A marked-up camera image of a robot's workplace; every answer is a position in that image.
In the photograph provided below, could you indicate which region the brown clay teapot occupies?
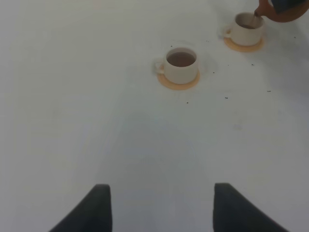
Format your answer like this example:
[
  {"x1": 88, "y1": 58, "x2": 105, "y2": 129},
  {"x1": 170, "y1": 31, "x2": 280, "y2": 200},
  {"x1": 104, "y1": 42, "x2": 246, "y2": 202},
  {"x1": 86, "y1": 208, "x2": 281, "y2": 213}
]
[{"x1": 254, "y1": 0, "x2": 309, "y2": 23}]

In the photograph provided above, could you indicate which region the white teacup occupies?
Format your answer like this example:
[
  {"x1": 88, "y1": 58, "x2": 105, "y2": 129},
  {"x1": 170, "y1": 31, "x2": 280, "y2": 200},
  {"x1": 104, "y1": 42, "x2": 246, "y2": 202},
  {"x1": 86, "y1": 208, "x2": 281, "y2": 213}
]
[
  {"x1": 221, "y1": 13, "x2": 264, "y2": 46},
  {"x1": 154, "y1": 46, "x2": 198, "y2": 85}
]

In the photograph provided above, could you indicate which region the orange coaster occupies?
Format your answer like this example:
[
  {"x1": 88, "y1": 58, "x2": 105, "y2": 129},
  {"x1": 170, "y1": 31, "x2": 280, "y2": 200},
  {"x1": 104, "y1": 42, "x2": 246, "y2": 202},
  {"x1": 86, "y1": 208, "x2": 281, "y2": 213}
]
[
  {"x1": 157, "y1": 71, "x2": 200, "y2": 90},
  {"x1": 224, "y1": 38, "x2": 265, "y2": 53}
]

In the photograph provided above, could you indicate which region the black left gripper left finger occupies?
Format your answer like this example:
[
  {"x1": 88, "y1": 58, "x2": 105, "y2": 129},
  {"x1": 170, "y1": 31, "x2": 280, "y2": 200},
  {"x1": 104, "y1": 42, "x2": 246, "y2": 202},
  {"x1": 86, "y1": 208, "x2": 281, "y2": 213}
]
[{"x1": 51, "y1": 184, "x2": 112, "y2": 232}]

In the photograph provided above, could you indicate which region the orange coaster far centre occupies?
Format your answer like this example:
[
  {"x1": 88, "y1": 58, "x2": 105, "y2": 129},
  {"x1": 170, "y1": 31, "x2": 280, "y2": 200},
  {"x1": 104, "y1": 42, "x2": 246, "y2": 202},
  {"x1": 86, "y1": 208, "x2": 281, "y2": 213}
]
[{"x1": 224, "y1": 38, "x2": 265, "y2": 53}]

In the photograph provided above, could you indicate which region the white teacup far centre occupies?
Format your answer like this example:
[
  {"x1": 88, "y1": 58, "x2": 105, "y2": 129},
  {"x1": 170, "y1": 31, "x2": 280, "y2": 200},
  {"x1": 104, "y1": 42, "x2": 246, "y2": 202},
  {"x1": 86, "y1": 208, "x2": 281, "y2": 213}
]
[{"x1": 221, "y1": 13, "x2": 264, "y2": 46}]

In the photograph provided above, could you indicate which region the white teacup near left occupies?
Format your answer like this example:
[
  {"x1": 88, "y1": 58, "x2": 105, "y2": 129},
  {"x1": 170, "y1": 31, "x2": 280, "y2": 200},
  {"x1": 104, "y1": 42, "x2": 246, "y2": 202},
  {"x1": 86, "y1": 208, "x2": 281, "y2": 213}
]
[{"x1": 154, "y1": 46, "x2": 198, "y2": 85}]

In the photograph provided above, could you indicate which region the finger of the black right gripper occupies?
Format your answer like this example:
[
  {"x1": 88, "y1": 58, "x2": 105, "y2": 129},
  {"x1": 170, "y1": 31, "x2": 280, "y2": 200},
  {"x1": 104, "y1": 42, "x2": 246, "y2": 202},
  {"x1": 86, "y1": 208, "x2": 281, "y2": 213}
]
[{"x1": 271, "y1": 0, "x2": 306, "y2": 14}]

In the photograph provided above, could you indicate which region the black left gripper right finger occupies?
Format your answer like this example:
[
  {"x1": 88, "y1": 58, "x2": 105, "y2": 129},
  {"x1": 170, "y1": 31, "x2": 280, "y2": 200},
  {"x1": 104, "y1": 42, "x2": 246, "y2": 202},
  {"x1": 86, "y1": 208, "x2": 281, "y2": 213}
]
[{"x1": 212, "y1": 183, "x2": 287, "y2": 232}]

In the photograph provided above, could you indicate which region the orange coaster near left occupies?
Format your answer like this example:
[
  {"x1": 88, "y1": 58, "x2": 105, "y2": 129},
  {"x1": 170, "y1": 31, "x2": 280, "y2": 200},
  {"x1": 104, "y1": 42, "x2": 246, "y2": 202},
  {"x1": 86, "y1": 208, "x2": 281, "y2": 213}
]
[{"x1": 157, "y1": 71, "x2": 200, "y2": 90}]

